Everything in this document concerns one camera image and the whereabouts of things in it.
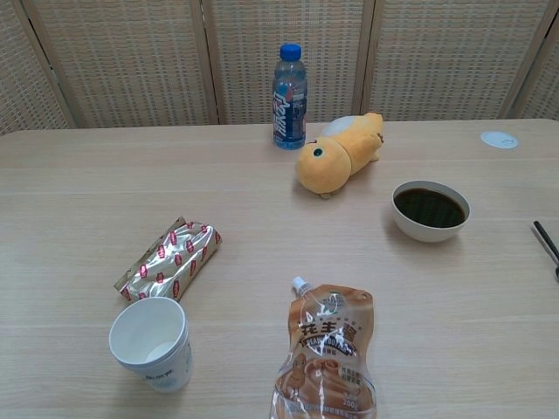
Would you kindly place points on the black spoon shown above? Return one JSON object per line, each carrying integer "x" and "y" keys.
{"x": 546, "y": 242}

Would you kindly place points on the white bowl with dark liquid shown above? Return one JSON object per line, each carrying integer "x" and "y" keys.
{"x": 430, "y": 233}

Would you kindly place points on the yellow plush toy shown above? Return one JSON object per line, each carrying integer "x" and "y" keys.
{"x": 323, "y": 170}

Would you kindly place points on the blue-capped drink bottle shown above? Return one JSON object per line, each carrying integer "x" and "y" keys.
{"x": 288, "y": 109}

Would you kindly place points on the gold foil snack packet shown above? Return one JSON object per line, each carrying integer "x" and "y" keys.
{"x": 170, "y": 262}

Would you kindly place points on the brown peanut butter pouch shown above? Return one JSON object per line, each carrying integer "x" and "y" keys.
{"x": 325, "y": 349}

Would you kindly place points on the woven folding screen panel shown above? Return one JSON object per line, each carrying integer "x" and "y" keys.
{"x": 436, "y": 57}
{"x": 244, "y": 65}
{"x": 131, "y": 65}
{"x": 546, "y": 87}
{"x": 17, "y": 87}

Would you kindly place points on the white paper cup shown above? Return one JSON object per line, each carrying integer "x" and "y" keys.
{"x": 144, "y": 331}

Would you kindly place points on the white round table grommet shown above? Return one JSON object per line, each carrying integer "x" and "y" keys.
{"x": 499, "y": 140}

